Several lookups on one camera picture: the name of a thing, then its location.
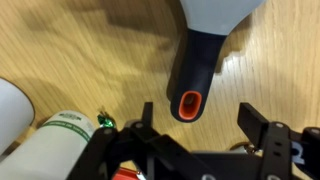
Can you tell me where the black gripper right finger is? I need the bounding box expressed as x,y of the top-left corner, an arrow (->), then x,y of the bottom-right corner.
237,102 -> 320,180

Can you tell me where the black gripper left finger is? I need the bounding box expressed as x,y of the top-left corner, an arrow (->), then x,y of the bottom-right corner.
66,102 -> 217,180

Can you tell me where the white black hand brush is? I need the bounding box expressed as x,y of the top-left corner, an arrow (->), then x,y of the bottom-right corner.
170,0 -> 265,123

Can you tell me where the red plastic lid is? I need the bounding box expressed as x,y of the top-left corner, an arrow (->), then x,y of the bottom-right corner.
112,168 -> 146,180

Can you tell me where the white bottle black cap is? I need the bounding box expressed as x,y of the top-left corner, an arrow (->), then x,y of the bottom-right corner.
0,110 -> 95,180

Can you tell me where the white paper cup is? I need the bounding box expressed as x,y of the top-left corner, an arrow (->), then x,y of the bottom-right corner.
0,78 -> 35,154

